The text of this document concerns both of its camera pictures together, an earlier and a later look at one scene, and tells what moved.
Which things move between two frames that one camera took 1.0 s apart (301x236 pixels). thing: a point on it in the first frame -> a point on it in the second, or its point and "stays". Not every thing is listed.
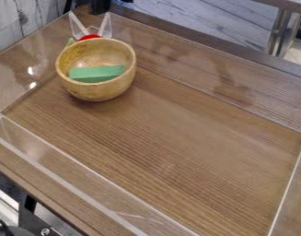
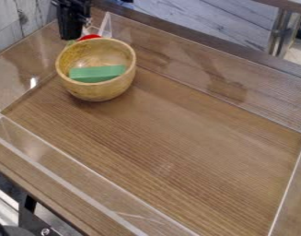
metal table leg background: x=285 y=25 stays
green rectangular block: x=96 y=74 stays
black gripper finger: x=100 y=6 -> x=72 y=15
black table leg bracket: x=28 y=219 stays
